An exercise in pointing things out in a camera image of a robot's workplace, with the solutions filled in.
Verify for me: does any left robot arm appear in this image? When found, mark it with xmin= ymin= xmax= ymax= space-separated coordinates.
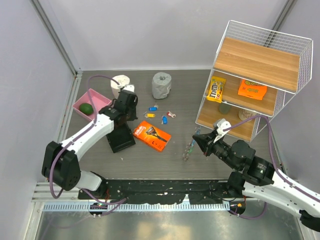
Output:
xmin=41 ymin=87 xmax=138 ymax=199

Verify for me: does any white paper cup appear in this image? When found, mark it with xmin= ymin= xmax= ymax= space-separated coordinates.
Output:
xmin=238 ymin=108 xmax=257 ymax=121

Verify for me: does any yellow candy bag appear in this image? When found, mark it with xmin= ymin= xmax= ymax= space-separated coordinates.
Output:
xmin=206 ymin=76 xmax=226 ymax=104

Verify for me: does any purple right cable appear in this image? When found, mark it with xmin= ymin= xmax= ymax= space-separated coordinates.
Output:
xmin=223 ymin=114 xmax=320 ymax=198

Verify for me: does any purple cable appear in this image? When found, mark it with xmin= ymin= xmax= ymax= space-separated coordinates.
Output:
xmin=223 ymin=114 xmax=320 ymax=198
xmin=48 ymin=74 xmax=123 ymax=199

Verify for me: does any blue tag key lower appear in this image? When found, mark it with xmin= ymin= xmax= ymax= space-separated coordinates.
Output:
xmin=161 ymin=116 xmax=168 ymax=125

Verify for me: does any metal key organizer blue handle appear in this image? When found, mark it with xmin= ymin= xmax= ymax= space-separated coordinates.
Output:
xmin=182 ymin=126 xmax=201 ymax=162

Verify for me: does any orange candy bag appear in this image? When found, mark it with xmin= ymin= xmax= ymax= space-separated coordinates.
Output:
xmin=238 ymin=79 xmax=268 ymax=101

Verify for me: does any white toilet paper roll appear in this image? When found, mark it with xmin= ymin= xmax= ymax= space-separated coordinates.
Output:
xmin=110 ymin=74 xmax=130 ymax=99

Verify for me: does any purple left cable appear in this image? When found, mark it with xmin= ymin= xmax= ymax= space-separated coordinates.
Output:
xmin=48 ymin=74 xmax=123 ymax=199

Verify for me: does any green avocado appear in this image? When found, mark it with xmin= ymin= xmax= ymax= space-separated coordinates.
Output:
xmin=78 ymin=102 xmax=94 ymax=116

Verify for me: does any orange razor box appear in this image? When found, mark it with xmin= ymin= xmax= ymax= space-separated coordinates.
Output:
xmin=133 ymin=121 xmax=172 ymax=152

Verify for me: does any yellow tag key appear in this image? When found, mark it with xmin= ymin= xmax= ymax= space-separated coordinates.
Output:
xmin=144 ymin=113 xmax=156 ymax=118

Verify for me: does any pink drawer box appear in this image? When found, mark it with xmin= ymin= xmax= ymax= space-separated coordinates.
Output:
xmin=72 ymin=88 xmax=112 ymax=122

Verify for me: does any blue tag key upper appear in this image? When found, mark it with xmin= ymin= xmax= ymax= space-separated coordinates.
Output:
xmin=148 ymin=105 xmax=159 ymax=112

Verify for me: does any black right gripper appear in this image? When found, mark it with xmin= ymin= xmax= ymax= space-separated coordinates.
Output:
xmin=192 ymin=129 xmax=240 ymax=171

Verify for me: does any grey toilet paper roll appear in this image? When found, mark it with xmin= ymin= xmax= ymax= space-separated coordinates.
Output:
xmin=151 ymin=72 xmax=172 ymax=100

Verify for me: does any white wire wooden shelf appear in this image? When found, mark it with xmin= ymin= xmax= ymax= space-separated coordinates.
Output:
xmin=195 ymin=20 xmax=314 ymax=129

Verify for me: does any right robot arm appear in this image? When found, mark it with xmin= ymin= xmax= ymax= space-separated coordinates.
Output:
xmin=192 ymin=132 xmax=320 ymax=232

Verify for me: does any black front rail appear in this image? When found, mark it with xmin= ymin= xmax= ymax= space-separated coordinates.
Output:
xmin=91 ymin=179 xmax=242 ymax=205

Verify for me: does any black plastic bin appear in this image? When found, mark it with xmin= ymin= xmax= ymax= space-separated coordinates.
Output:
xmin=106 ymin=123 xmax=136 ymax=153

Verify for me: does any blue tag key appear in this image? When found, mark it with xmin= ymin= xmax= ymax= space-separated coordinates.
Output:
xmin=148 ymin=105 xmax=159 ymax=112
xmin=161 ymin=116 xmax=168 ymax=125

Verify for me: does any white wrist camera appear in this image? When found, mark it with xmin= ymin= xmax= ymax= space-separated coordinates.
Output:
xmin=121 ymin=84 xmax=135 ymax=93
xmin=213 ymin=118 xmax=231 ymax=144

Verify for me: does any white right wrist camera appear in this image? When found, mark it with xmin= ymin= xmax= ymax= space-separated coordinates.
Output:
xmin=213 ymin=118 xmax=231 ymax=144

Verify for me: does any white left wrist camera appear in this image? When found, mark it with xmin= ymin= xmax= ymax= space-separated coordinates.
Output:
xmin=121 ymin=84 xmax=135 ymax=93

